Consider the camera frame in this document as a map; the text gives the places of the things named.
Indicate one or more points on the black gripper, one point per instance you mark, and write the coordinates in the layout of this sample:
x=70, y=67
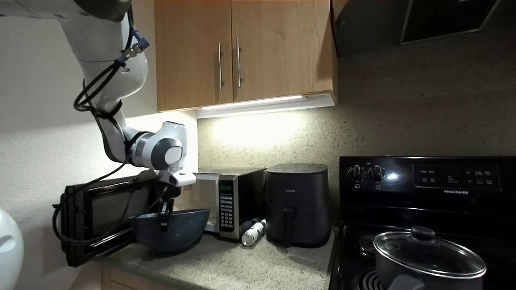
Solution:
x=168, y=195

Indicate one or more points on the dark blue bowl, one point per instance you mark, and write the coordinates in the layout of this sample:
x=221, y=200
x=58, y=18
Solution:
x=178, y=234

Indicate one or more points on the black microwave door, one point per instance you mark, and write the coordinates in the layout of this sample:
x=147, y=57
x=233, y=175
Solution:
x=102, y=215

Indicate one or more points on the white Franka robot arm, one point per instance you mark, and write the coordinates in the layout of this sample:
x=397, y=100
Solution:
x=102, y=49

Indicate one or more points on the clear plastic bottle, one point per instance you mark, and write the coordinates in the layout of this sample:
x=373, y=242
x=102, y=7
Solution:
x=254, y=234

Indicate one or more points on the black air fryer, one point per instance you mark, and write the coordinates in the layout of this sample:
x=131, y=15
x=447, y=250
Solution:
x=299, y=207

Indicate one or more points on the under-cabinet light strip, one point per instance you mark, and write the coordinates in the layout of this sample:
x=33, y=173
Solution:
x=263, y=105

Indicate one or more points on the narrow wooden cabinet door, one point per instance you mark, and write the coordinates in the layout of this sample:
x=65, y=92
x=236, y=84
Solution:
x=187, y=54

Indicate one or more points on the wide wooden cabinet door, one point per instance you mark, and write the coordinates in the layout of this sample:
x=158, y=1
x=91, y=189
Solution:
x=284, y=49

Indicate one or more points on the dark cooking pot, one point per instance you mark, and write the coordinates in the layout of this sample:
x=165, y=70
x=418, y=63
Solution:
x=420, y=279

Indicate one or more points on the black electric stove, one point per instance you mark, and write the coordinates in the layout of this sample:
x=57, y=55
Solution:
x=429, y=210

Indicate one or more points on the glass pot lid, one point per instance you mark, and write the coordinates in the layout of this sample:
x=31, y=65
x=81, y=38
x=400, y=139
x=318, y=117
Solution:
x=429, y=252

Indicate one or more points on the dark range hood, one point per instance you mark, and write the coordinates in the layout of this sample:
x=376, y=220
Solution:
x=376, y=21

